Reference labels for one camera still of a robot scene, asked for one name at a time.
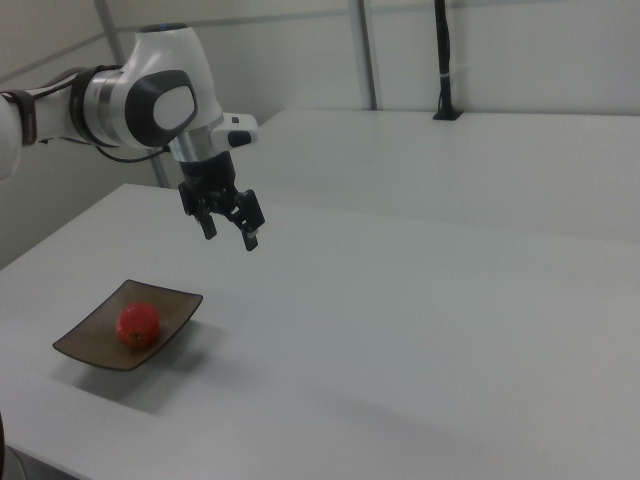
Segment brown square ceramic plate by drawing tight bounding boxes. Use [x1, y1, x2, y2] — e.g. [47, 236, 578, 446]
[52, 279, 204, 373]

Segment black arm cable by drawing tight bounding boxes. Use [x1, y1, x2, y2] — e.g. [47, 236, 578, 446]
[94, 142, 169, 164]

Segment red apple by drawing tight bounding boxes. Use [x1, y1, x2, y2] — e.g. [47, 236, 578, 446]
[115, 301, 161, 350]

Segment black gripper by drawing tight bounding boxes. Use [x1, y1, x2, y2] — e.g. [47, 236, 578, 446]
[177, 153, 266, 252]

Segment grey metal wall post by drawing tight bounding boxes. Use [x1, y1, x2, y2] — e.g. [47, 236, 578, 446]
[94, 0, 126, 64]
[349, 0, 378, 111]

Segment black camera stand pole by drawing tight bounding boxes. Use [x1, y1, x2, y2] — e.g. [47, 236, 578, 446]
[432, 0, 464, 122]

